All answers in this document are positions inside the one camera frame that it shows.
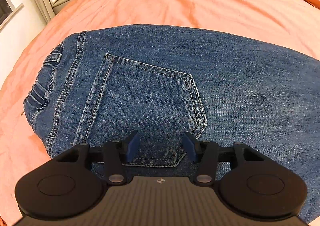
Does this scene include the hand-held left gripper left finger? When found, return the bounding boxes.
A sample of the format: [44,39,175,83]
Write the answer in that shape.
[51,131,140,186]

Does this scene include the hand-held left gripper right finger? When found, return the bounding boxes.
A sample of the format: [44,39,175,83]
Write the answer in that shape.
[182,131,269,186]

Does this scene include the blue denim pants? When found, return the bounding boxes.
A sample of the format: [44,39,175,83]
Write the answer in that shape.
[23,24,320,225]

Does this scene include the orange bed sheet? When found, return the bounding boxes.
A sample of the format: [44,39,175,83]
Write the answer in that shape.
[0,0,320,226]

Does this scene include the dark framed window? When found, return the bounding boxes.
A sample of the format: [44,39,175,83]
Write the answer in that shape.
[0,0,13,25]

